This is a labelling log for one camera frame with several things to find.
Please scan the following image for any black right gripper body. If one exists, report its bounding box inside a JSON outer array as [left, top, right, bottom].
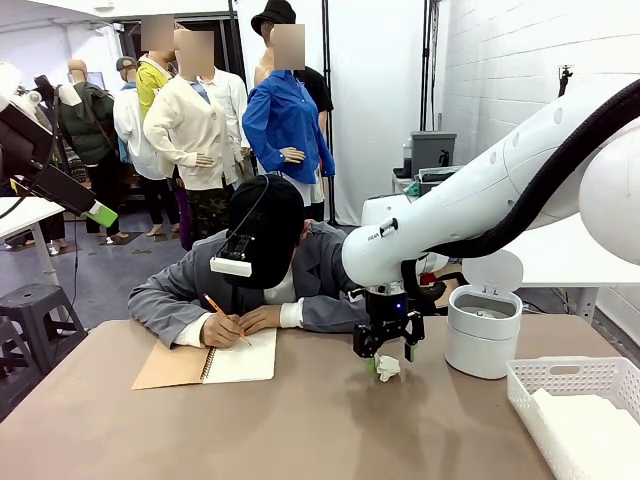
[[363, 283, 415, 342]]

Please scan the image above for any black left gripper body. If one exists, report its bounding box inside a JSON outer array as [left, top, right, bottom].
[[0, 106, 56, 183]]

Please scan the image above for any white paper ball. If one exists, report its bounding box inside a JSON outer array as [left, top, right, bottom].
[[374, 353, 402, 384]]

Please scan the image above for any spiral notebook with kraft cover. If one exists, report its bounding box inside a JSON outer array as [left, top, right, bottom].
[[131, 327, 278, 391]]

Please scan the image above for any orange pencil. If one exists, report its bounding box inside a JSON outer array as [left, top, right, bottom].
[[202, 293, 254, 348]]

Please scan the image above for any person's left forearm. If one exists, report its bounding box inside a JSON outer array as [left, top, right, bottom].
[[278, 297, 371, 334]]

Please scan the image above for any person's right forearm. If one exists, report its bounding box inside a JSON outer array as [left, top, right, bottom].
[[128, 293, 211, 350]]

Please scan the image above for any person's left hand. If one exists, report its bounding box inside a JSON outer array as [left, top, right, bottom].
[[238, 304, 284, 331]]

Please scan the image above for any person's right hand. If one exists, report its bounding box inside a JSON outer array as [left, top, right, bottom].
[[202, 312, 246, 349]]

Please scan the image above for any black tripod stand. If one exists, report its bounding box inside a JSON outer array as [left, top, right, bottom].
[[49, 99, 80, 174], [557, 64, 575, 99]]

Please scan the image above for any white lidded trash bin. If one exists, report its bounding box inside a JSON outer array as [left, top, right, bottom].
[[444, 249, 525, 380]]

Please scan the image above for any mannequin in dark green vest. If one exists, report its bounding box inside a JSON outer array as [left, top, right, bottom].
[[54, 58, 124, 239]]

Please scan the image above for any person in grey blazer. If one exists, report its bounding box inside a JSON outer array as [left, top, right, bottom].
[[128, 219, 371, 350]]

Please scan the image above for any capped mannequin in white shirt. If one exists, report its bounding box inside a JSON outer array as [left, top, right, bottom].
[[112, 55, 174, 237]]

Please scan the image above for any black plastic stool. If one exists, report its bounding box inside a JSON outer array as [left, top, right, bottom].
[[0, 283, 89, 376]]

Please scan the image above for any white perforated plastic basket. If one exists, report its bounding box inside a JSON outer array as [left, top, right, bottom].
[[506, 356, 640, 480]]

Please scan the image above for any small white side table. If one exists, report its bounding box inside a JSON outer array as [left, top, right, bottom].
[[391, 172, 421, 202]]

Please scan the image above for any mannequin in yellow jacket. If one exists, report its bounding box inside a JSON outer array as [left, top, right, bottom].
[[135, 17, 177, 121]]

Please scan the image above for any mannequin in cream cardigan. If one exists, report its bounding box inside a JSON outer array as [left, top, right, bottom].
[[143, 29, 251, 251]]

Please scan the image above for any grey tray bin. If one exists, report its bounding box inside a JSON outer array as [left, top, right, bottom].
[[417, 166, 464, 196]]

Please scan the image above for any black cap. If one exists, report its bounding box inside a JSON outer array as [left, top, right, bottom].
[[222, 174, 305, 290]]

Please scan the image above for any large white table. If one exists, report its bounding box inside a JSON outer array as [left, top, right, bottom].
[[439, 219, 640, 324]]

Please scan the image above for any grey box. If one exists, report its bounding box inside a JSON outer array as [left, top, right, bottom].
[[409, 130, 458, 170]]

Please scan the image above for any black metal stool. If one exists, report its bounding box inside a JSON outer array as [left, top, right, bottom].
[[0, 317, 44, 421]]

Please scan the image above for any white paper stack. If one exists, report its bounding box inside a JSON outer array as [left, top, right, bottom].
[[529, 387, 640, 480]]

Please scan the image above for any black light stand pole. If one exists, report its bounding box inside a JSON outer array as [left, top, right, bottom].
[[419, 0, 441, 132], [321, 0, 337, 224]]

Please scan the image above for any mannequin in blue shirt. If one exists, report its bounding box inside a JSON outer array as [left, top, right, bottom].
[[242, 24, 337, 216]]

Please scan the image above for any mannequin in black t-shirt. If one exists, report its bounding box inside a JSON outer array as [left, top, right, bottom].
[[252, 19, 335, 217]]

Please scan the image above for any black bucket hat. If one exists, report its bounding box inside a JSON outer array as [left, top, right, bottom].
[[250, 0, 297, 36]]

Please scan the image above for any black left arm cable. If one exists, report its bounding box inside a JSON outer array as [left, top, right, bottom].
[[0, 92, 64, 220]]

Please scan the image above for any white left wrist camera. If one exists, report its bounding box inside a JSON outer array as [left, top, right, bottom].
[[24, 74, 81, 107]]

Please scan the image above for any black right arm cable sleeve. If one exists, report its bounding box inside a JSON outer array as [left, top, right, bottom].
[[402, 78, 640, 301]]

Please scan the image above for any white head-mounted camera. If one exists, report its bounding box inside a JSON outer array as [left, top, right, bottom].
[[209, 256, 251, 278]]

